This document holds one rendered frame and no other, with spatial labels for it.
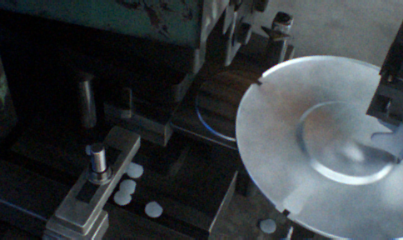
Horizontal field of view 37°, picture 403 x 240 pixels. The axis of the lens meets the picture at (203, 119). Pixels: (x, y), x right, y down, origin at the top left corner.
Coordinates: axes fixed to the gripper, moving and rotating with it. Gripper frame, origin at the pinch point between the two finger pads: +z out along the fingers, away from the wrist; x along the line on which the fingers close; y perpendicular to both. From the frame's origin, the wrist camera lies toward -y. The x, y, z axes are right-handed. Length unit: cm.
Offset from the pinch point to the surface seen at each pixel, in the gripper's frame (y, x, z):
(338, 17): 20, -118, 80
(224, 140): 22.1, 6.4, 1.5
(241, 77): 23.9, -4.3, 1.0
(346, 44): 14, -106, 80
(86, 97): 40.4, 9.1, -0.4
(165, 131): 29.9, 7.5, 2.6
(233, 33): 23.4, 4.5, -14.9
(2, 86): 52, 11, 1
